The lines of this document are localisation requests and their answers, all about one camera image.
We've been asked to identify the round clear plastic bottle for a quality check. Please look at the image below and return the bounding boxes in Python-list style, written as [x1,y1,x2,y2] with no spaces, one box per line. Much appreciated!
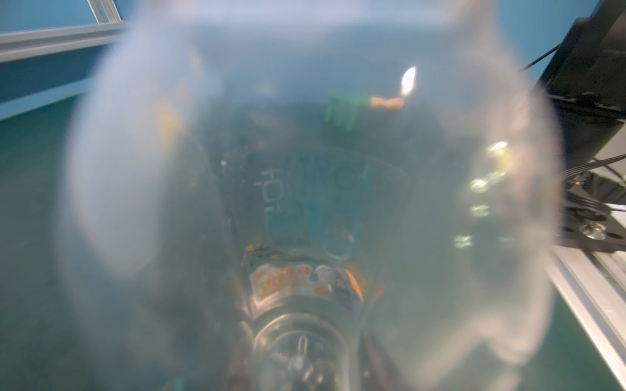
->
[55,1,561,390]

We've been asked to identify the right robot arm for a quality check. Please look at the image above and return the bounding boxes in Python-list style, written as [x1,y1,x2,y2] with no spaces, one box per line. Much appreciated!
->
[539,1,625,169]

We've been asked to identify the green toy rake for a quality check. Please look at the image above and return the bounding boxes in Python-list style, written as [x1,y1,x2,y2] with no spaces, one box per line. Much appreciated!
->
[324,94,405,133]

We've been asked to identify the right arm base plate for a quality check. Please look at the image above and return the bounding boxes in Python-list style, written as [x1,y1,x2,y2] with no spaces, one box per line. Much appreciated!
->
[559,185,625,253]

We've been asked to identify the left aluminium frame post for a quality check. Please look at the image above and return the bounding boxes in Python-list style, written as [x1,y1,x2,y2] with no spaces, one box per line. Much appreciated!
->
[87,0,122,24]

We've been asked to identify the aluminium front rail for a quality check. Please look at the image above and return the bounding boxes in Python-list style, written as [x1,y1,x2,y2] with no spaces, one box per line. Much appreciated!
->
[546,246,625,389]

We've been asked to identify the aluminium back frame bar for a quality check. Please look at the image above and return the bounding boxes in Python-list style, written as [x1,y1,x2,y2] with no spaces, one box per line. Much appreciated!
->
[1,23,126,64]

